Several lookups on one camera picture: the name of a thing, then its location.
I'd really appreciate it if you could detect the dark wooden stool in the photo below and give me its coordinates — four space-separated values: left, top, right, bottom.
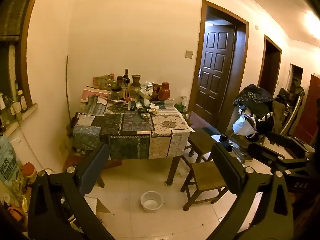
186 127 221 165

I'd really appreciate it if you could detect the orange-capped bottle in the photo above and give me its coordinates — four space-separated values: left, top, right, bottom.
22 162 38 181

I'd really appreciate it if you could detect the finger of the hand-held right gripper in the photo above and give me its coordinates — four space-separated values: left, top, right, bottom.
268 131 316 159
247 142 311 175

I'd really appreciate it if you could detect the coat stand with brown clothes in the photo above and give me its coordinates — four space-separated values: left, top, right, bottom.
274 80 306 136

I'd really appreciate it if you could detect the blue printed bag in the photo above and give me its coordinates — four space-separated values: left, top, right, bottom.
0 135 21 188

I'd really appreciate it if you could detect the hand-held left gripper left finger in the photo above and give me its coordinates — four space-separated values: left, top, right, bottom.
27 143 116 240

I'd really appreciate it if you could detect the thin wooden stick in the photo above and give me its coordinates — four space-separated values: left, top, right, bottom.
65 55 72 121

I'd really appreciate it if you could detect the brown labelled bottle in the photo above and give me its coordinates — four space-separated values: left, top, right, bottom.
17 89 28 113

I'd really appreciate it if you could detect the patterned flat cushion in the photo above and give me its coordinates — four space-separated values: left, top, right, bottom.
93 74 115 88

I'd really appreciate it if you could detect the brown window frame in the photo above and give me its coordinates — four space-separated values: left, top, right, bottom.
19 0 45 111

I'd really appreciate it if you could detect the red floor mat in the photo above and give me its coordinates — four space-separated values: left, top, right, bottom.
64 155 123 171

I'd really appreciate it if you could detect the light wooden stool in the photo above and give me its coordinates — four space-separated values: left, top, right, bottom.
180 161 229 211

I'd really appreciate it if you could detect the woven window blind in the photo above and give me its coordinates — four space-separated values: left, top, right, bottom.
0 0 38 42

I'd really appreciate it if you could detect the brown door frame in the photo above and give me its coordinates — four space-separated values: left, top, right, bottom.
257 35 282 98
187 0 250 133

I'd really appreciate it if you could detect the cardboard sheet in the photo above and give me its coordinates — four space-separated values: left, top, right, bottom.
85 197 111 214

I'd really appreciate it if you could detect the white-capped bottle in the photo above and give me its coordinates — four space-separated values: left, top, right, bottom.
0 93 8 128

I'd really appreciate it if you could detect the clear glass liquor bottle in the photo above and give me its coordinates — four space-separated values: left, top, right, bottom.
121 76 128 98

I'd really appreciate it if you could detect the red thermos jug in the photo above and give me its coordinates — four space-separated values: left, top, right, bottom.
157 81 172 101

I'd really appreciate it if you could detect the heap of wrappers and packets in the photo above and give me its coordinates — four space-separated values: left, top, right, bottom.
107 96 166 120

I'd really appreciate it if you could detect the wooden dining table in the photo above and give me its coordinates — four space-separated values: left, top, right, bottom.
67 97 193 188

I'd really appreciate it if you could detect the white plastic bowl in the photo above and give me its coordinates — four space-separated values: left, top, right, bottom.
140 191 164 214

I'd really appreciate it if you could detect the white hanging bag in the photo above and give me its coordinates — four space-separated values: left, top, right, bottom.
232 114 258 139

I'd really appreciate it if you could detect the pink patterned cloth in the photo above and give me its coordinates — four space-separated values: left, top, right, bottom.
80 86 111 103

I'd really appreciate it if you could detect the white low table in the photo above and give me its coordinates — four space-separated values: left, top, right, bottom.
210 133 251 164

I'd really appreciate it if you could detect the dark lidded glass jar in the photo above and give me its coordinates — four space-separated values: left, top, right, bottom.
111 87 122 101

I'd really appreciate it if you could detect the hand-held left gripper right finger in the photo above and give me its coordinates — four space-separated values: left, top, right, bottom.
211 142 294 240

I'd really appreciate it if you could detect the red-brown door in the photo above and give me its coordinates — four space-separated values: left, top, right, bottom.
292 74 320 146

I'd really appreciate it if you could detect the brown panel door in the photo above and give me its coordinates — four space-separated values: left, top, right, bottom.
195 21 237 128

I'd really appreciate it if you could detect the table with patchwork cloth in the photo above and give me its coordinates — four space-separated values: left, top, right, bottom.
71 97 193 161

